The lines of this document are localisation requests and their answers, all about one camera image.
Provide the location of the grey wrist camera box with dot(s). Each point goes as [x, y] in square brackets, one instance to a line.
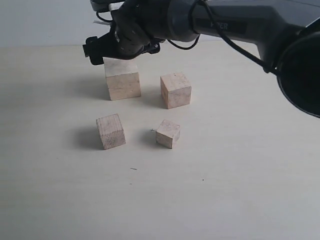
[102, 6]

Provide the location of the third largest wooden cube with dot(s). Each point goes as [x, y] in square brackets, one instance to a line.
[111, 131]

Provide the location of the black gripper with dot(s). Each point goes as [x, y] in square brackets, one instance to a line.
[129, 38]

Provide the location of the smallest wooden cube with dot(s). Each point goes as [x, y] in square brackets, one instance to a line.
[167, 134]

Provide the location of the second largest wooden cube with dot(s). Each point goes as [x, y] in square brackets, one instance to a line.
[176, 90]

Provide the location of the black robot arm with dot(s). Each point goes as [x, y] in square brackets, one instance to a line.
[281, 36]

